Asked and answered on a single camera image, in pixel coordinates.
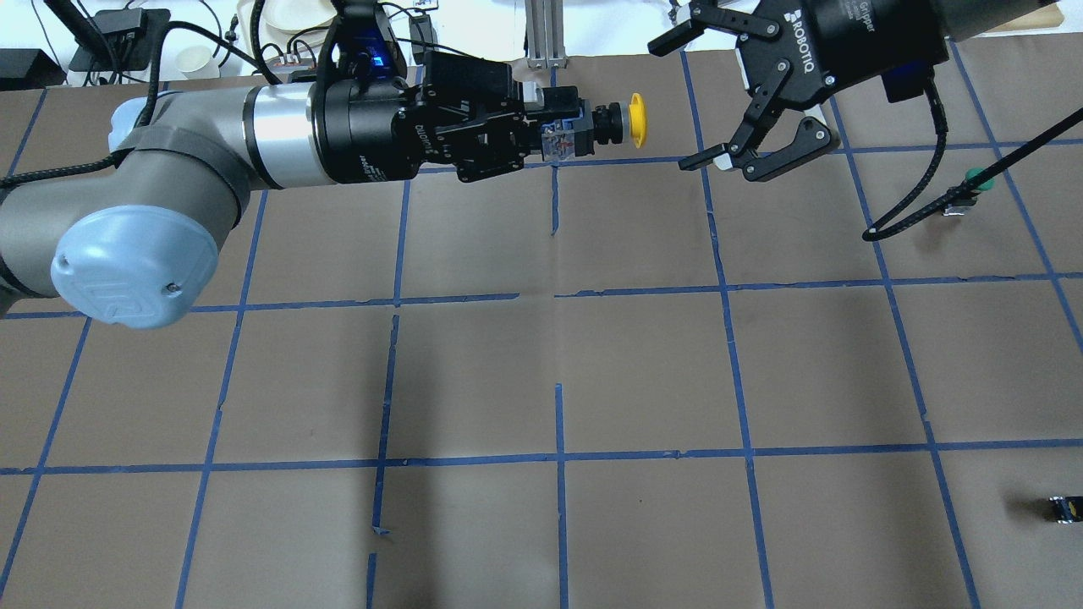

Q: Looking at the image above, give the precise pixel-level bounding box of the green push button switch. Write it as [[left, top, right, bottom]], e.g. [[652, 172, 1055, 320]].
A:
[[941, 168, 997, 218]]

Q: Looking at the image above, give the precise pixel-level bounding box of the beige tray with plates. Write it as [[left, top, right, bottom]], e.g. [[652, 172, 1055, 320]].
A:
[[259, 1, 337, 55]]

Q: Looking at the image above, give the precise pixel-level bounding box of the yellow push button switch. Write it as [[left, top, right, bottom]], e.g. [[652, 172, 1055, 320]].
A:
[[531, 86, 647, 161]]

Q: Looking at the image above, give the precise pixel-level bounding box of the small black yellow switch block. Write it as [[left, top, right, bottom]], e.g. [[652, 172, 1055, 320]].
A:
[[1048, 495, 1083, 524]]

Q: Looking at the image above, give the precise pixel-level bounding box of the black camera stand base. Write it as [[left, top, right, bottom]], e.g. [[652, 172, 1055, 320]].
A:
[[64, 8, 172, 73]]

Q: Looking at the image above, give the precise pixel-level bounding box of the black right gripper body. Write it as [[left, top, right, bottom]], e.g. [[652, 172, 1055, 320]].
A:
[[736, 1, 948, 107]]

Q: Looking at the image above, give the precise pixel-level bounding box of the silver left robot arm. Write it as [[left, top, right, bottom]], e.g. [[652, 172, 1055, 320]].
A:
[[1, 52, 595, 329]]

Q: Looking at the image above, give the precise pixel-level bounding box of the white paper cup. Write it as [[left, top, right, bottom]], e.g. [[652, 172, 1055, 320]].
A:
[[174, 46, 220, 80]]

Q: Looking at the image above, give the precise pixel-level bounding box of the black power adapter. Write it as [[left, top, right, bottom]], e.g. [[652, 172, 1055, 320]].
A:
[[409, 12, 438, 66]]

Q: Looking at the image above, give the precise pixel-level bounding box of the aluminium frame post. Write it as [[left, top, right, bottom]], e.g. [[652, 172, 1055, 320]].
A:
[[525, 0, 567, 70]]

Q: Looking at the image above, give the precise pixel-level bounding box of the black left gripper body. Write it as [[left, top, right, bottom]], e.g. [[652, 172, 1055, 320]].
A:
[[309, 77, 456, 184]]

